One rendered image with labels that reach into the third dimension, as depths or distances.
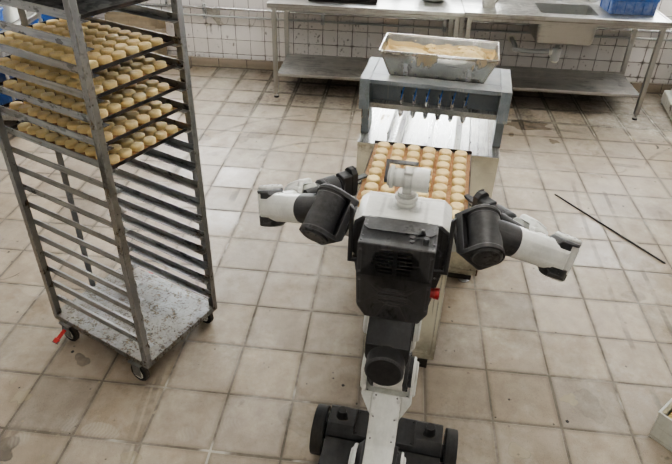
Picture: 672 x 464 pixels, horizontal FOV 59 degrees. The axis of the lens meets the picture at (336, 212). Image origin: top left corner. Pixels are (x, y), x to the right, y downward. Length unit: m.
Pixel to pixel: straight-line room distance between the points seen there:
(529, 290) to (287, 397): 1.54
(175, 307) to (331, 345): 0.81
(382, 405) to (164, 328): 1.25
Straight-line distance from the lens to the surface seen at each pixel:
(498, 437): 2.86
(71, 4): 2.10
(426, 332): 2.84
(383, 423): 2.26
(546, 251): 1.73
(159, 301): 3.21
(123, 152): 2.41
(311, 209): 1.67
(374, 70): 3.07
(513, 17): 5.49
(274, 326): 3.20
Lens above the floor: 2.22
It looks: 33 degrees down
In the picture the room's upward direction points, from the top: 2 degrees clockwise
